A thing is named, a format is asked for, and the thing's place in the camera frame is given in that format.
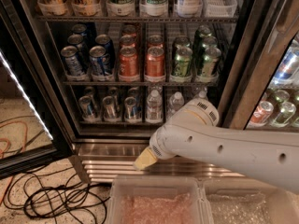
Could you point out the right clear plastic bin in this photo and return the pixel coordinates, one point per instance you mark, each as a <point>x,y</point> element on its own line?
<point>247,201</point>

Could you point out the middle water bottle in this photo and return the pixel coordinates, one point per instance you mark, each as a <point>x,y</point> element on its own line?
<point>176,102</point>

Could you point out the clear plastic bin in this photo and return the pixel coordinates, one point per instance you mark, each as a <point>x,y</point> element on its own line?
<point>247,201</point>
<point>155,200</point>

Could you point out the middle right blue can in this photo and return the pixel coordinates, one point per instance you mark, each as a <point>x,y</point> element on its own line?
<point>106,42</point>

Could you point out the back right green can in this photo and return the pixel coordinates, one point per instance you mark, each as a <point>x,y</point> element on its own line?
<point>203,31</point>

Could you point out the fridge cabinet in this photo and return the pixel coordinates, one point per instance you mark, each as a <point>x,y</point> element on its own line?
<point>103,149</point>

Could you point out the back right orange can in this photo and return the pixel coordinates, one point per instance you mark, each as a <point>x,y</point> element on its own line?
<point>155,41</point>

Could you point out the front right blue can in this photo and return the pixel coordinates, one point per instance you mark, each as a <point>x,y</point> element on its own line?
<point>100,61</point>

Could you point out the front right orange can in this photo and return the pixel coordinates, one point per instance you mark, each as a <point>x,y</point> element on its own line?
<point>155,62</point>

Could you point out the middle right green can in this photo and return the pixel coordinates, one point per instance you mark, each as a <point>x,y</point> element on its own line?
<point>209,42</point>

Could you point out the front right green can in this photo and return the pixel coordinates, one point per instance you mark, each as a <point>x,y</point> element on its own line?
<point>209,62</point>

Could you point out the back blue can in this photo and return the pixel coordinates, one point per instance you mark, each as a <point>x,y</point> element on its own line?
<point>80,29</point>

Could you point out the empty white plastic tray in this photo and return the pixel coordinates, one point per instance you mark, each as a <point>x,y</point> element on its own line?
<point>219,8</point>

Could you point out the orange can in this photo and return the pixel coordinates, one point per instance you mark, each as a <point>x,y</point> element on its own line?
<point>127,41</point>
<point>128,62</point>
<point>129,29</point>
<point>155,41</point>
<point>155,62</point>

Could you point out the right glass fridge door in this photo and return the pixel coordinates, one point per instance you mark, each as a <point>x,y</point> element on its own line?
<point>264,31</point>

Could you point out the left water bottle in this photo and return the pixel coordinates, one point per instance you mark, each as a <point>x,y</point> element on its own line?
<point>154,112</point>

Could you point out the left clear plastic bin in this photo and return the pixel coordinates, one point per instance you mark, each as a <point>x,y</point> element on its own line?
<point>155,200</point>

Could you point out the right water bottle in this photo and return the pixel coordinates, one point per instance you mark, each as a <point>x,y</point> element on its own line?
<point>202,95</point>

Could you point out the middle left blue can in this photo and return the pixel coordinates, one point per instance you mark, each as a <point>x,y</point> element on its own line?
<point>79,42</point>

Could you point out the back left green can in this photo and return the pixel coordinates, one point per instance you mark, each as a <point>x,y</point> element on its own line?
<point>181,41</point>

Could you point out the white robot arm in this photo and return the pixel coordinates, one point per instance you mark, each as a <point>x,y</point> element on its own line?
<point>193,133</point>

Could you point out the front left blue can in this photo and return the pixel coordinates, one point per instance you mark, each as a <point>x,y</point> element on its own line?
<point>72,60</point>

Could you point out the middle left orange can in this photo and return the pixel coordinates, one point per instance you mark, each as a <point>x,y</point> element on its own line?
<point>127,41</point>

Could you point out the front left orange can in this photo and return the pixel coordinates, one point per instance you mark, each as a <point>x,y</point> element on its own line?
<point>128,62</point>

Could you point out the open fridge door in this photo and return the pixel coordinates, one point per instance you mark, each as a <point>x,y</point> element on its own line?
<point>20,60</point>

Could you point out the front left green can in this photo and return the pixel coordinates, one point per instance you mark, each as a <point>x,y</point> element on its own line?
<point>182,62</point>

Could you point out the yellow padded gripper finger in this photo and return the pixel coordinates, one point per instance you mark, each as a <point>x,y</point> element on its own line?
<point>145,159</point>

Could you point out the back left orange can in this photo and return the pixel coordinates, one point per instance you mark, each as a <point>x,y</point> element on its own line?
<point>129,29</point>

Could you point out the water bottle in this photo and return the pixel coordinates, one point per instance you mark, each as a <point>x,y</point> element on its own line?
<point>154,112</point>
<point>176,102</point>
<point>202,95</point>

